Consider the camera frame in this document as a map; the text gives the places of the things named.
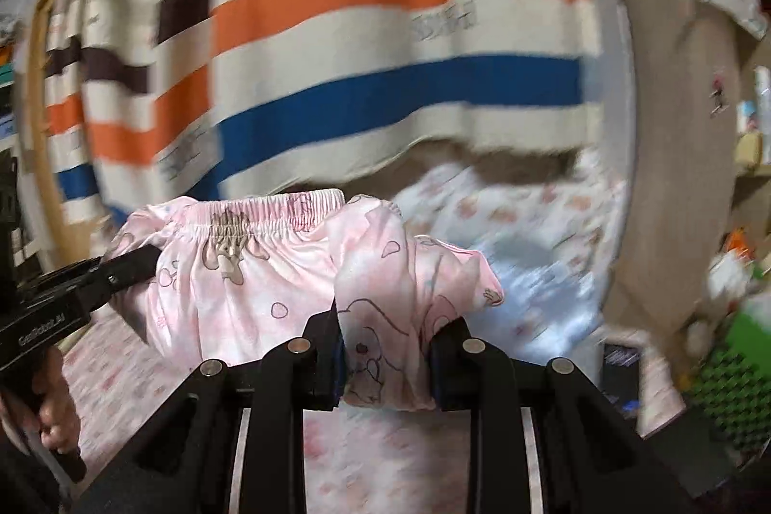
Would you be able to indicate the striped hanging blanket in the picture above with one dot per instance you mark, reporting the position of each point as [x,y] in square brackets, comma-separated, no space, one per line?
[361,38]

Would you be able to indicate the person's left hand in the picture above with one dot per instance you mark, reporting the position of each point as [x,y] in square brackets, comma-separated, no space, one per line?
[57,405]

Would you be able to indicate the green checkered cloth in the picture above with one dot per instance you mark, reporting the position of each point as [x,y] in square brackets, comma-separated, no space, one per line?
[735,375]

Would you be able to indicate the wooden cabinet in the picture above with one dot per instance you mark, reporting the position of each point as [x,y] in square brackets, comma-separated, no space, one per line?
[668,128]

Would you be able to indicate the printed bed sheet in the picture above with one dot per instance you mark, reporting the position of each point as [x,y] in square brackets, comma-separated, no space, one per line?
[512,201]

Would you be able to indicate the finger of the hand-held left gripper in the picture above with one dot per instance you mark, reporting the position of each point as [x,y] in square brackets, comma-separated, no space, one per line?
[129,266]

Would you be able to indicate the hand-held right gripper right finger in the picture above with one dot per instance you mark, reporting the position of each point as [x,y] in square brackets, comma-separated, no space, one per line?
[437,390]

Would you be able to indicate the white bottle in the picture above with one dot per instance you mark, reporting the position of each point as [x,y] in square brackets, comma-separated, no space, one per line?
[729,2]

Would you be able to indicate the light blue satin pants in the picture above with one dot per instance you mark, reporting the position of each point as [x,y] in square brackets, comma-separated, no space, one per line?
[548,291]

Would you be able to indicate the small cartoon sticker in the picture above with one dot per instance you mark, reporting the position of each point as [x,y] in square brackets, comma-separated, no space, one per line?
[717,95]

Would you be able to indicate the pink printed pants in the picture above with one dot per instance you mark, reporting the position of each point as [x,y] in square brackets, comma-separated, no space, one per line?
[271,261]

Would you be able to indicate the white orange plush toy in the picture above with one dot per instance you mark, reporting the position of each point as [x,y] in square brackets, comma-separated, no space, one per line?
[732,273]

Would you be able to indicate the smartphone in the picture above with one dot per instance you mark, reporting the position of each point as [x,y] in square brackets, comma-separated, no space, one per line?
[620,369]

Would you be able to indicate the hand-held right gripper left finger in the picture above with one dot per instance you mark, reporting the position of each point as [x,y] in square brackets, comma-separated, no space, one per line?
[337,363]

